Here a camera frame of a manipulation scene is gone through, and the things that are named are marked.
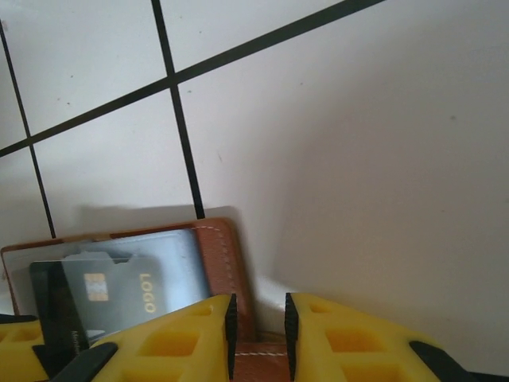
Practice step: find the black LOGO credit card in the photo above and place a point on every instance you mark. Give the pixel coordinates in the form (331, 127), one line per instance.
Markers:
(119, 286)

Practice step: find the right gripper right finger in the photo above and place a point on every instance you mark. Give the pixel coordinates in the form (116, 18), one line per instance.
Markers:
(358, 350)

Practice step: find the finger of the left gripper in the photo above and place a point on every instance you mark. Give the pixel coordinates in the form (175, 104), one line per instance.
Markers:
(20, 350)

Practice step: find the brown leather card holder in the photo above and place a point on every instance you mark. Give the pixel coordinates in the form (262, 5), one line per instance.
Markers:
(216, 254)

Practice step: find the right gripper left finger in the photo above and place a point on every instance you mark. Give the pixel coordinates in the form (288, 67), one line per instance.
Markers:
(179, 350)

